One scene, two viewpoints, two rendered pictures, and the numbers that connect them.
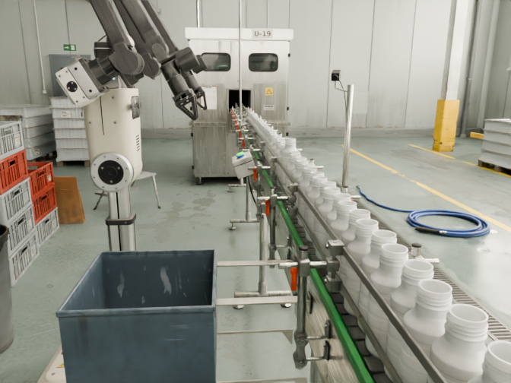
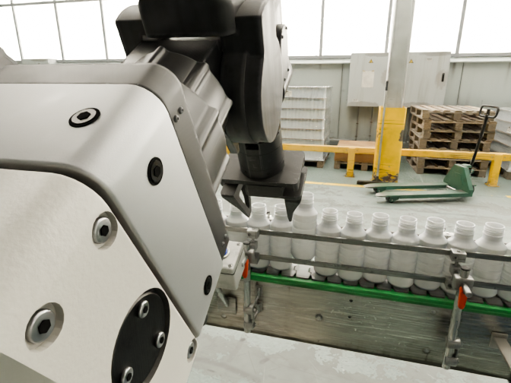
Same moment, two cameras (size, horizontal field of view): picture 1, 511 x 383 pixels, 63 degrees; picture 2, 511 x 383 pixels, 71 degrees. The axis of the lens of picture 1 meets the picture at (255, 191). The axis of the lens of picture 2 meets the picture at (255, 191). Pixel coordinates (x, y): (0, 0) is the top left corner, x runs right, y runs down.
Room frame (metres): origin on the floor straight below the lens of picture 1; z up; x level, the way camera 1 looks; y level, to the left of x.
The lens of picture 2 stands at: (1.32, 0.68, 1.46)
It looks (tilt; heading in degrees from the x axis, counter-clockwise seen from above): 18 degrees down; 290
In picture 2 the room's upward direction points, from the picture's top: straight up
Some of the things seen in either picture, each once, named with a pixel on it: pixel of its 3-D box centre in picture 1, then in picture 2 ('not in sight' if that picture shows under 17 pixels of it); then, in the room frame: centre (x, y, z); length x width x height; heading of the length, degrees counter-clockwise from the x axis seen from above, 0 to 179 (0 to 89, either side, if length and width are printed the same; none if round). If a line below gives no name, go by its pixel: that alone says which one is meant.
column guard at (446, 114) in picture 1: (445, 125); not in sight; (9.19, -4.12, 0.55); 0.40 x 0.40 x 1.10; 5
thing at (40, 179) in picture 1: (19, 180); not in sight; (3.63, 2.10, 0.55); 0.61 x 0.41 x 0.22; 7
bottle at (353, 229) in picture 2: (295, 178); (352, 245); (1.36, -0.13, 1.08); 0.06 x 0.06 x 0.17
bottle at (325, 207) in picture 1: (330, 223); not in sight; (0.90, -0.17, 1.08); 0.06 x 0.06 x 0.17
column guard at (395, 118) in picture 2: not in sight; (388, 145); (1.22, -4.76, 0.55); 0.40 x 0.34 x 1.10; 5
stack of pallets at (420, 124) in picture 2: not in sight; (445, 137); (0.29, -6.12, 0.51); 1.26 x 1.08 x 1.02; 94
